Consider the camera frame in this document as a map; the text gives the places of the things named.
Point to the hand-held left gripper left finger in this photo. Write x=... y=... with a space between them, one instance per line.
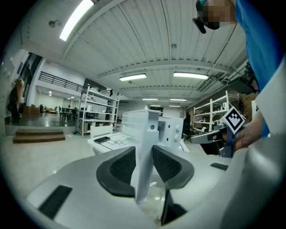
x=118 y=172

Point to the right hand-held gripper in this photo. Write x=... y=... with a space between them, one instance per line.
x=233 y=120

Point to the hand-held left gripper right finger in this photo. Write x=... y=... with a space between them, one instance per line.
x=172 y=170

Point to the white microwave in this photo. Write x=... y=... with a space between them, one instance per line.
x=145 y=134

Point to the person's right forearm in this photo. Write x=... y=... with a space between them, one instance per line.
x=255 y=124

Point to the person's right hand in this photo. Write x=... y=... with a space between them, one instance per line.
x=244 y=138

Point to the black office chair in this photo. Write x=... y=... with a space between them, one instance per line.
x=187 y=132

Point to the white table with black lines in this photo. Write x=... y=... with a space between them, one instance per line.
x=107 y=146

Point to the white shelving rack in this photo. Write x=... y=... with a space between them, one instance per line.
x=212 y=111
x=98 y=105

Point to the smartphone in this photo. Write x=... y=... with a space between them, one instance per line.
x=101 y=140

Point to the ceiling light panel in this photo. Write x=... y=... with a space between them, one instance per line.
x=178 y=99
x=76 y=19
x=133 y=77
x=149 y=99
x=191 y=75

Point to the dark dining table set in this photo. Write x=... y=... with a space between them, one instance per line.
x=68 y=111

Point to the wooden step platform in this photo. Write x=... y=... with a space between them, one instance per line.
x=38 y=135

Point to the round ceiling fixture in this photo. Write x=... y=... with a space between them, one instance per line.
x=52 y=23
x=173 y=45

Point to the cardboard boxes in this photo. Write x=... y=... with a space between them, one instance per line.
x=31 y=110

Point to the black balcony railing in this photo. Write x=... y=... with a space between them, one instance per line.
x=58 y=80

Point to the person's blue shirt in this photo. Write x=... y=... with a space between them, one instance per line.
x=261 y=33

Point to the coat rack with clothes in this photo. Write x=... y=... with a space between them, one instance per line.
x=15 y=100

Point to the person's head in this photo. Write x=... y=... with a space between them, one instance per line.
x=216 y=13

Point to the black head camera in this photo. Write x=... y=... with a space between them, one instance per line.
x=200 y=25

